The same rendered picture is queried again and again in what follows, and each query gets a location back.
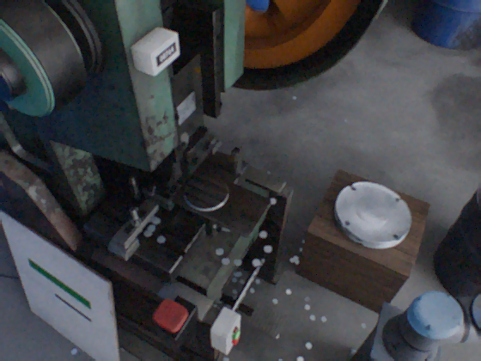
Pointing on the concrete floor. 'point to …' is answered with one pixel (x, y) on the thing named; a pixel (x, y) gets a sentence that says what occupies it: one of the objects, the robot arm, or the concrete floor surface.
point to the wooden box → (398, 253)
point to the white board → (64, 290)
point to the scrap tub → (461, 252)
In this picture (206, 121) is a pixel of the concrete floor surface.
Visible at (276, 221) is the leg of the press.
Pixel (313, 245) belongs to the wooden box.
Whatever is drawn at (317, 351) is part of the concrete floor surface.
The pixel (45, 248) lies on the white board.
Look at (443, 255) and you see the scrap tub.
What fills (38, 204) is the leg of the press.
